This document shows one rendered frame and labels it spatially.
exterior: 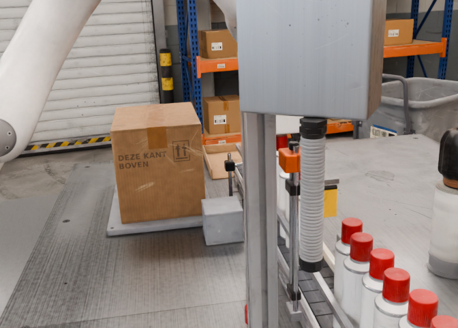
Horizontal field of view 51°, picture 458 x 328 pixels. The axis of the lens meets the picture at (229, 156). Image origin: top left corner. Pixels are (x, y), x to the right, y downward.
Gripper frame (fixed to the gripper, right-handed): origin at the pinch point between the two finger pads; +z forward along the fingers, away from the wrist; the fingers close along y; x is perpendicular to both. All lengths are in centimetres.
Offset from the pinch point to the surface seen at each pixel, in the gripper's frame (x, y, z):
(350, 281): -51, -3, 5
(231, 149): 77, -1, 23
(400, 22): 366, 223, -7
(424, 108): 154, 130, 31
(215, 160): 67, -9, 23
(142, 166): 14.0, -34.9, 5.5
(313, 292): -32.6, -2.3, 18.7
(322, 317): -40.1, -3.2, 18.7
